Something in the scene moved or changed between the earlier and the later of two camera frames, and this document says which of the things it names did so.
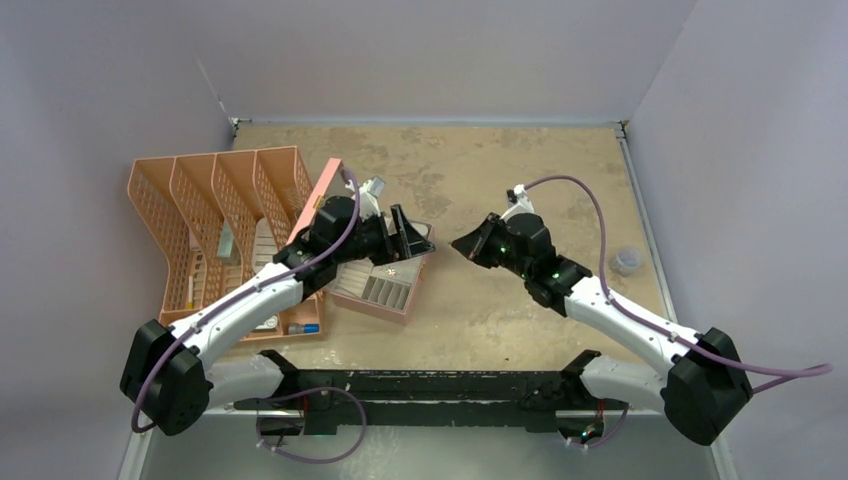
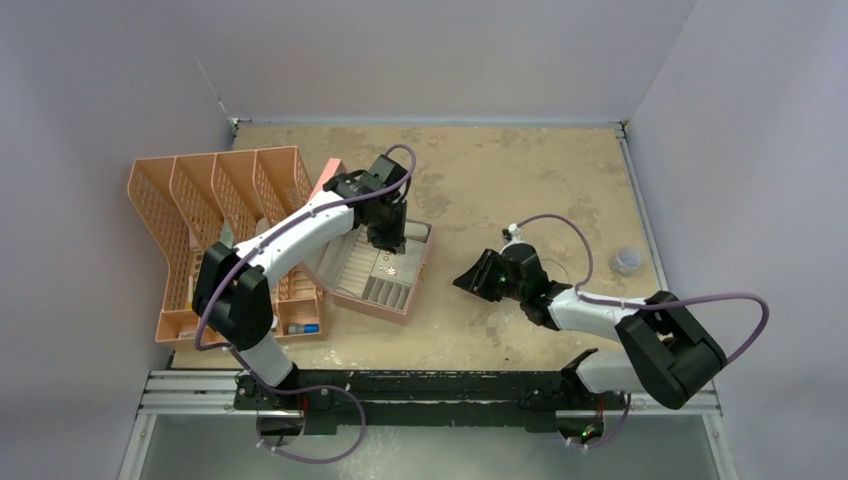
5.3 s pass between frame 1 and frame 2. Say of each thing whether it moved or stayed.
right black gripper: moved
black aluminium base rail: stayed
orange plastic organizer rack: stayed
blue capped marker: stayed
